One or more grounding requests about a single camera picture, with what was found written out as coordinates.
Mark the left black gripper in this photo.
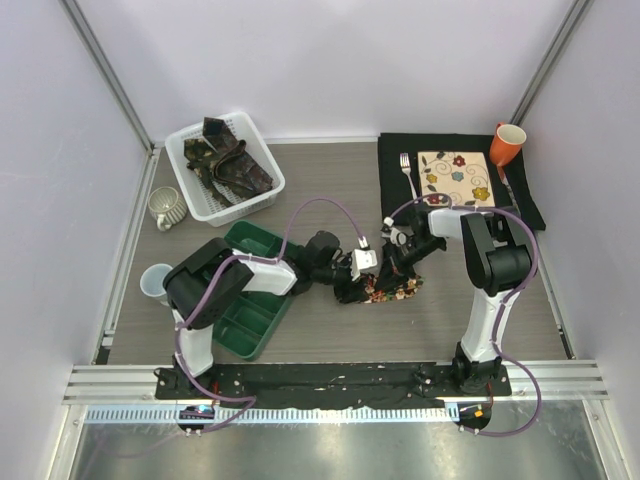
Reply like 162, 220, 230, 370
312, 255, 368, 302

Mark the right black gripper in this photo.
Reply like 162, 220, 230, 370
377, 237, 445, 295

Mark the red floral patterned tie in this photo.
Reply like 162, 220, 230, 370
357, 266, 424, 304

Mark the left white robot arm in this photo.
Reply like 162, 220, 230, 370
155, 231, 377, 399

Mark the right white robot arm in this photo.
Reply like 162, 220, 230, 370
381, 203, 538, 395

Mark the green compartment tray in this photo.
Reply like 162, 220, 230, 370
213, 220, 293, 362

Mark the silver fork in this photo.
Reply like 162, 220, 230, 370
399, 153, 418, 200

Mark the floral square plate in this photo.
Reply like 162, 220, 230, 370
417, 150, 496, 207

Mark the dark patterned tie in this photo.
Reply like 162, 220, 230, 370
183, 117, 273, 208

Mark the white plastic basket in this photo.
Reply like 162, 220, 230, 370
165, 112, 286, 227

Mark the orange mug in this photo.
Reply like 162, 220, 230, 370
489, 123, 527, 167

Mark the clear plastic cup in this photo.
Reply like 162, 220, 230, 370
139, 263, 172, 306

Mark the grey ribbed cup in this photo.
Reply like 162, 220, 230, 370
147, 186, 188, 232

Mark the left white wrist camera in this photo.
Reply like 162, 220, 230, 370
350, 236, 378, 281

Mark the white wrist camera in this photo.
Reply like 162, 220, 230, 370
350, 236, 378, 281
381, 217, 407, 246

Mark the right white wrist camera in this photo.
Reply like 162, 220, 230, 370
381, 217, 407, 246

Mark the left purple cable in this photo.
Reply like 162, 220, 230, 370
173, 197, 371, 435

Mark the purple cable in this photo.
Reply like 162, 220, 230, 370
382, 193, 544, 440
173, 197, 371, 435

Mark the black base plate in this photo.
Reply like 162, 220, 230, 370
154, 362, 512, 410

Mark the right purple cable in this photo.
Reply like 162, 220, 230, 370
382, 193, 544, 440

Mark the patterned handle knife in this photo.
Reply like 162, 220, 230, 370
497, 167, 520, 215

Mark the aluminium frame rail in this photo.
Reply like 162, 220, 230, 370
62, 363, 171, 405

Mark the slotted cable duct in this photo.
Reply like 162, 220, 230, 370
84, 403, 459, 426

